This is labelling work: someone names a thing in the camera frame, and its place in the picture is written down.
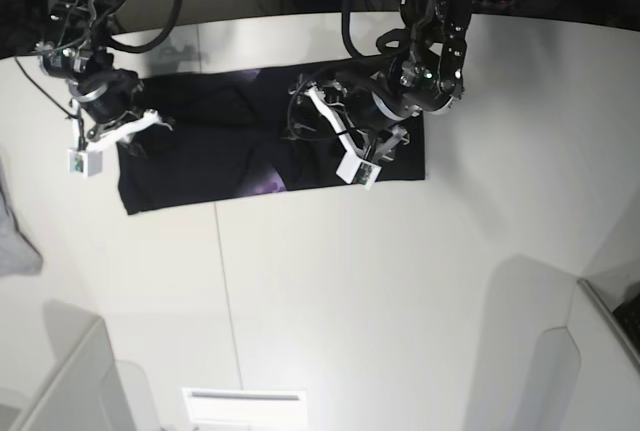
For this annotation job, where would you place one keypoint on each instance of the black T-shirt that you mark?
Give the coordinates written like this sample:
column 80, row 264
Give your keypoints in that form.
column 228, row 140

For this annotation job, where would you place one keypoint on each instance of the white bin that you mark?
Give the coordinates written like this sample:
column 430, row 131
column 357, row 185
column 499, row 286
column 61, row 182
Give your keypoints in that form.
column 87, row 388

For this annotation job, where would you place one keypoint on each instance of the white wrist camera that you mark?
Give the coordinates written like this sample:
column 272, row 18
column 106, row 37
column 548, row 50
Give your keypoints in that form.
column 354, row 170
column 84, row 163

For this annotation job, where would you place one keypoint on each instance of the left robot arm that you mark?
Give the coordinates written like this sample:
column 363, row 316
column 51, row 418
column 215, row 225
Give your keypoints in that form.
column 423, row 59

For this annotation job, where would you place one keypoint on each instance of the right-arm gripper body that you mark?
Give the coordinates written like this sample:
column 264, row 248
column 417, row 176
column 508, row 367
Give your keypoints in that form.
column 107, row 113

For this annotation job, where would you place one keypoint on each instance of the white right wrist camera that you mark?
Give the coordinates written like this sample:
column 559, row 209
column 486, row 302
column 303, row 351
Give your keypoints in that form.
column 84, row 163

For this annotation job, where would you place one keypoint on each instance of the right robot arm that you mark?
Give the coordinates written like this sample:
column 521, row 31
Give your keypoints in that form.
column 78, row 48

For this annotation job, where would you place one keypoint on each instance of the black keyboard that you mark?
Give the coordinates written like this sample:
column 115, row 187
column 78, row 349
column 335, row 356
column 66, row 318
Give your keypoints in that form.
column 628, row 317

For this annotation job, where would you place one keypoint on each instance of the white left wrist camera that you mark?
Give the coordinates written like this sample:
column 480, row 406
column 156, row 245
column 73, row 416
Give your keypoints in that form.
column 354, row 170

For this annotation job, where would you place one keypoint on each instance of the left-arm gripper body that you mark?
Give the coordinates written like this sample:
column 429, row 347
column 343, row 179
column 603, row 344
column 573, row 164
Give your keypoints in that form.
column 369, row 122

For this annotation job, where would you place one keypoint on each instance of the grey cloth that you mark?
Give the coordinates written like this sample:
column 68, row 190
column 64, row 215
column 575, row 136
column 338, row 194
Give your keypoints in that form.
column 18, row 256

